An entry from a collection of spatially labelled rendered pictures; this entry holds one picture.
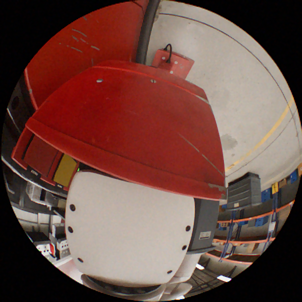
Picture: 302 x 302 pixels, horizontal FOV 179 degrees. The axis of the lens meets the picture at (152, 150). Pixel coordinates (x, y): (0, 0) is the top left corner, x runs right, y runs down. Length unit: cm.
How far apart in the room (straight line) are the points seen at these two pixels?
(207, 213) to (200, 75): 85
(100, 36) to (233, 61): 82
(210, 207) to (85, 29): 70
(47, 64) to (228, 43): 91
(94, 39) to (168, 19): 63
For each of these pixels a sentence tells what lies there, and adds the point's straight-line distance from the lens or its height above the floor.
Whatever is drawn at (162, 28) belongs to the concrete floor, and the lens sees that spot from 85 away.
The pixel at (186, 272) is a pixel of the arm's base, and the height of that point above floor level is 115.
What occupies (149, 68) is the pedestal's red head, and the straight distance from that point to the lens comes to 15.
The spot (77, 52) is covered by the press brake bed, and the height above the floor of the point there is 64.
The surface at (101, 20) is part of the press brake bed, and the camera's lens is 34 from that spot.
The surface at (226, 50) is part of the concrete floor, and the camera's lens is 89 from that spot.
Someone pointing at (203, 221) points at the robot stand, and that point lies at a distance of 49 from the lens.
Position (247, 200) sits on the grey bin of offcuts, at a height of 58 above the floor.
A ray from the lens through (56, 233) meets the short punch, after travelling 64.
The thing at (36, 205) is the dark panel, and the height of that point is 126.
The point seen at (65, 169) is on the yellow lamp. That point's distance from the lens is 17.
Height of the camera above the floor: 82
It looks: 32 degrees down
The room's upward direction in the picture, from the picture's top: 165 degrees counter-clockwise
